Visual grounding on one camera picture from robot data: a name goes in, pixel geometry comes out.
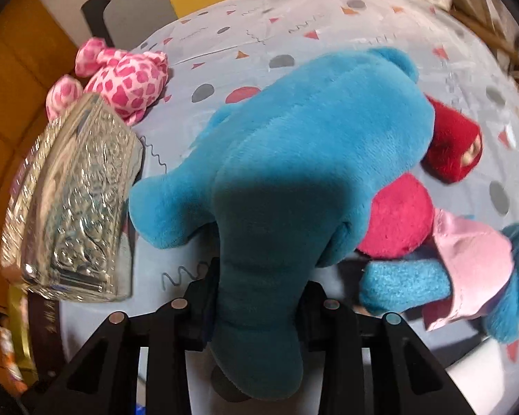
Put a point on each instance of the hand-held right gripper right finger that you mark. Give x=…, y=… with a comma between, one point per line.
x=315, y=324

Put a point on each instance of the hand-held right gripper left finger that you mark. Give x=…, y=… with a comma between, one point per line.
x=194, y=311

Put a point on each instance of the blue and pink plush toy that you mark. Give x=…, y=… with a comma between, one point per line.
x=467, y=259

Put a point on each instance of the blue elephant plush toy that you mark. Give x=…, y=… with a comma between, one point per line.
x=285, y=160

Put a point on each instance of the gold metal tin box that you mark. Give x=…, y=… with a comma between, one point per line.
x=19, y=333

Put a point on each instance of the red plush toy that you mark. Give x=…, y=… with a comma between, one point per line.
x=450, y=138

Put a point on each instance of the pink spotted plush toy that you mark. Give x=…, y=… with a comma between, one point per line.
x=129, y=82

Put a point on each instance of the yellow wooden cabinet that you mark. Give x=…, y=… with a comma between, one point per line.
x=8, y=73

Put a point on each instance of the wooden bench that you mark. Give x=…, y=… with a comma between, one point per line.
x=484, y=32

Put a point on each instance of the black padded chair post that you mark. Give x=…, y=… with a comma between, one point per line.
x=96, y=13

